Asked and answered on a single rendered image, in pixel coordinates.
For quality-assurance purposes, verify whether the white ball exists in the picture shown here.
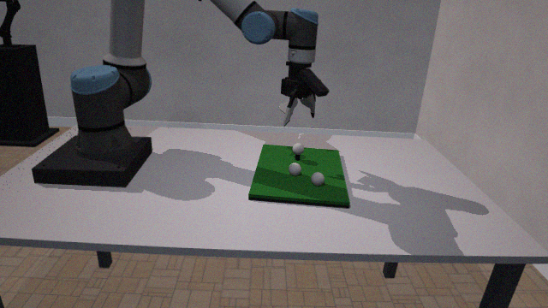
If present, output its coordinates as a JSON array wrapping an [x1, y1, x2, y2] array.
[[292, 143, 304, 155], [289, 163, 301, 175], [311, 172, 325, 186]]

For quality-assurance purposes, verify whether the green flat mat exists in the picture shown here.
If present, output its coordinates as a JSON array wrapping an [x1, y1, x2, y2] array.
[[248, 145, 350, 209]]

